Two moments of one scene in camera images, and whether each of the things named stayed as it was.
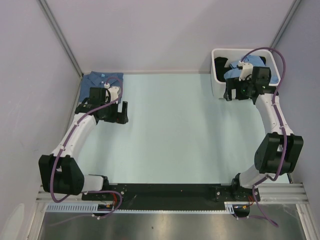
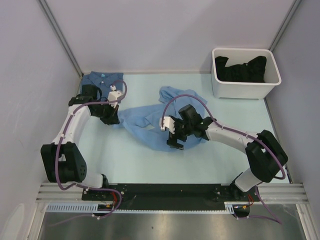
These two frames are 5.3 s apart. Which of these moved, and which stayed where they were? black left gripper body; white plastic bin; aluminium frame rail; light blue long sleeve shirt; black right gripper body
Moved: black right gripper body; light blue long sleeve shirt
Stayed: black left gripper body; white plastic bin; aluminium frame rail
